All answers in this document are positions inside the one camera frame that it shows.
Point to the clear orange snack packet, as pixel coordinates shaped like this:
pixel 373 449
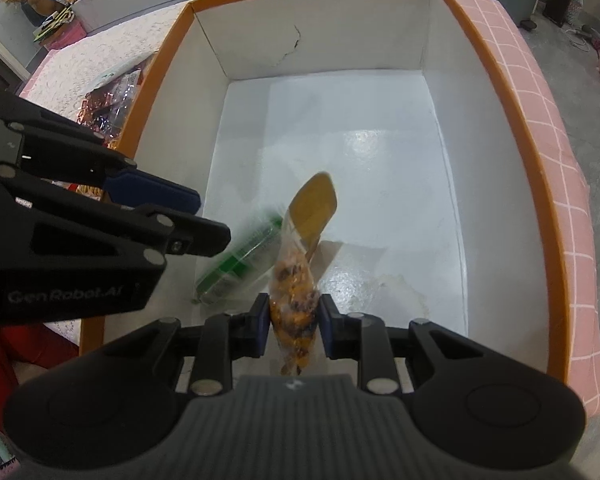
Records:
pixel 295 280

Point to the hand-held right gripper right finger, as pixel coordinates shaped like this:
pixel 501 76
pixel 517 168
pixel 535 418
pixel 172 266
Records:
pixel 325 330

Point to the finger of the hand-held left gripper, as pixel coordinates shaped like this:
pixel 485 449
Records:
pixel 150 191
pixel 200 237

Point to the shiny red clear snack packet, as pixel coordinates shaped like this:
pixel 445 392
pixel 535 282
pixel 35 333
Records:
pixel 112 110

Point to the red cloth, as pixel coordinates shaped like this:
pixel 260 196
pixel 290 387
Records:
pixel 20 355

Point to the orange cardboard box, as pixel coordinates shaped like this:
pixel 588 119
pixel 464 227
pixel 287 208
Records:
pixel 360 160

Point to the white green snack packet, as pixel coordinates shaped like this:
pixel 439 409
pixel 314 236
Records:
pixel 117 72

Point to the pink patterned box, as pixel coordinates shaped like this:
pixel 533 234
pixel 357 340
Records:
pixel 65 32

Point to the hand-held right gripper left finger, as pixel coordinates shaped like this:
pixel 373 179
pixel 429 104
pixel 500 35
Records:
pixel 262 327

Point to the white lace tablecloth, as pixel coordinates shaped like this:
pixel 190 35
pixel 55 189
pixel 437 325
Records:
pixel 80 60

